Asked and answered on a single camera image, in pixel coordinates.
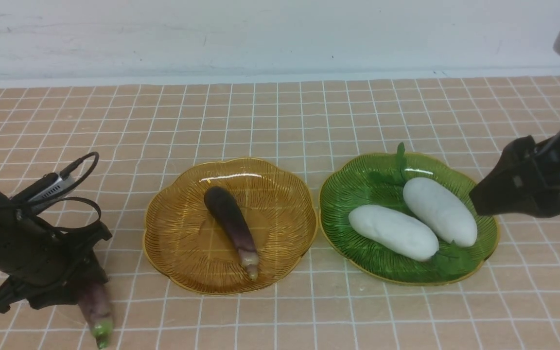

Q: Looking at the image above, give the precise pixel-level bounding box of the purple eggplant green stem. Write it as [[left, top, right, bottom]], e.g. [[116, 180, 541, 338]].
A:
[[75, 281, 114, 350]]

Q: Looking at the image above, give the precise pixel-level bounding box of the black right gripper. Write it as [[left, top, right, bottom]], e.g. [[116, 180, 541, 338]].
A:
[[469, 131, 560, 218]]

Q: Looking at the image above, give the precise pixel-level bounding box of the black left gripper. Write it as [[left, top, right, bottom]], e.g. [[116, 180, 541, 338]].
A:
[[0, 192, 112, 313]]

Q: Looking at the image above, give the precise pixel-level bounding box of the green glass plate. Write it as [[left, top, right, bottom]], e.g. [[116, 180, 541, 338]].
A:
[[318, 152, 500, 286]]

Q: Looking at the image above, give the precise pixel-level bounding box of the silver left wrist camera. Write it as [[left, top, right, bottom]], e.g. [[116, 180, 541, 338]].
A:
[[28, 173, 75, 206]]

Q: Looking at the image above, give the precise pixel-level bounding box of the purple eggplant beige stem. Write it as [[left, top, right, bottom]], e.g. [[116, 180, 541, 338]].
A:
[[204, 186, 260, 281]]

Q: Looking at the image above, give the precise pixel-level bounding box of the black left camera cable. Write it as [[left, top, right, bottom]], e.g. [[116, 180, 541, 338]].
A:
[[0, 152, 103, 229]]

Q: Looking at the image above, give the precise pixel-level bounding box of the white radish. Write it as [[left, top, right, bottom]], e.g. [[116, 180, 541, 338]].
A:
[[348, 205, 467, 273], [394, 142, 478, 248]]

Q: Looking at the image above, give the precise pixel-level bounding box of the amber glass plate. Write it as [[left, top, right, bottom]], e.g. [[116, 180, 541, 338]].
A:
[[143, 157, 318, 296]]

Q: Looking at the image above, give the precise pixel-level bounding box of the orange checked tablecloth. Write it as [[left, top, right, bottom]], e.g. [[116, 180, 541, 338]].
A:
[[0, 76, 560, 350]]

